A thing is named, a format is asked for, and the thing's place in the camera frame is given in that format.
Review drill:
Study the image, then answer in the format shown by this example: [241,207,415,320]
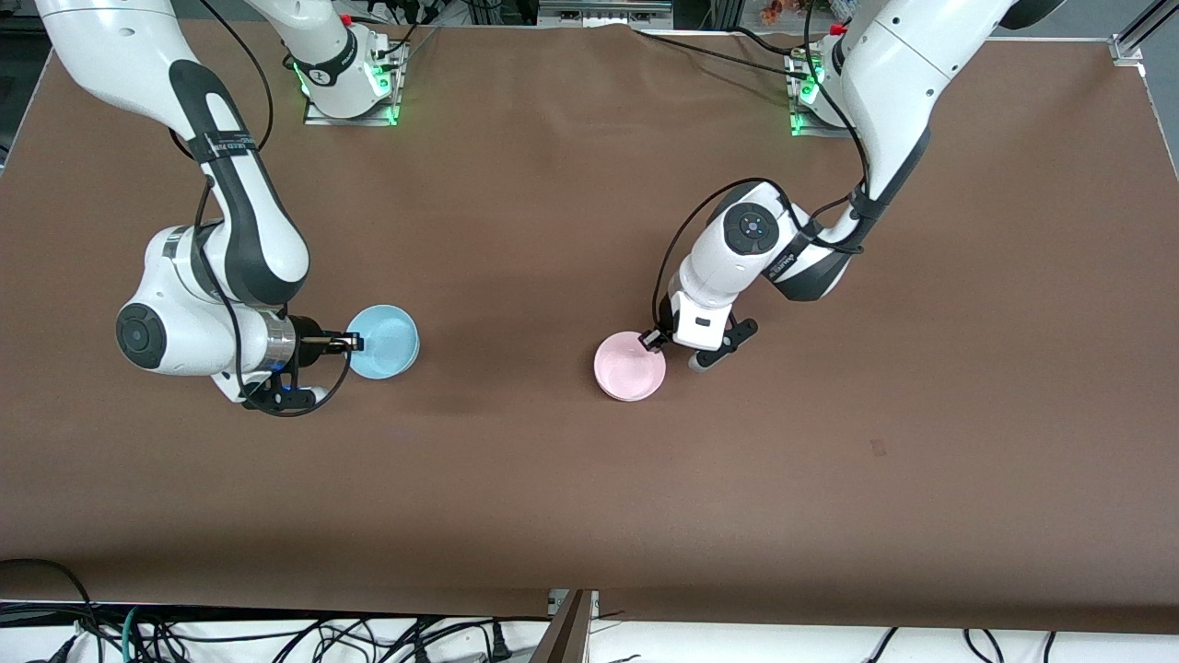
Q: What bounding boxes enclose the blue bowl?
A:
[345,305,421,380]

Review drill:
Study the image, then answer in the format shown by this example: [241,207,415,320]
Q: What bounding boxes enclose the pink bowl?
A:
[593,331,667,401]

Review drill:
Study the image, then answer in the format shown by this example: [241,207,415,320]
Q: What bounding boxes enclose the brown table cover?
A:
[0,18,1179,636]

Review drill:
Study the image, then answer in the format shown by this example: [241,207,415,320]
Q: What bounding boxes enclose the dark wooden beam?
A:
[532,589,600,663]

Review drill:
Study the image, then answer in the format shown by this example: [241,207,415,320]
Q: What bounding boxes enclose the colourful background items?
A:
[760,0,835,24]

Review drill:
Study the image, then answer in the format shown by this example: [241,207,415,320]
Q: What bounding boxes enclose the aluminium profile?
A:
[1108,0,1179,65]

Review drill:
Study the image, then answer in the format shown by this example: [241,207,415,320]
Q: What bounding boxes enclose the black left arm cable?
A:
[652,0,871,346]

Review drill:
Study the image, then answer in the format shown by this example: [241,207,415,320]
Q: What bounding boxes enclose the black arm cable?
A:
[166,0,356,417]
[652,0,871,346]

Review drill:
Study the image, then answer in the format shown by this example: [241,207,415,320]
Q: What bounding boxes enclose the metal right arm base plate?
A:
[304,41,402,127]

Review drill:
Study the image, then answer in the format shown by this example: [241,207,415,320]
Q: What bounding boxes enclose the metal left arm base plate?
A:
[788,51,858,139]

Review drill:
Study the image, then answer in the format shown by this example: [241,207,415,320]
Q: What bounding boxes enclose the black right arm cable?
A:
[166,0,356,417]

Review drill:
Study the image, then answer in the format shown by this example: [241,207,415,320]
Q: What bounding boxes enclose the long black table cable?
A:
[636,30,811,80]

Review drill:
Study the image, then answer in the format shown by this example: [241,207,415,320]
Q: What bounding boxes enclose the short black table cable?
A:
[726,26,804,58]

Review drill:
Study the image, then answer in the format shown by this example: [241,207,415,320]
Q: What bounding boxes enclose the aluminium frame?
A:
[539,0,673,27]

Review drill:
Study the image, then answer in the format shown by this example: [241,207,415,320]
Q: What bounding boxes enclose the thick black floor cable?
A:
[0,557,95,663]

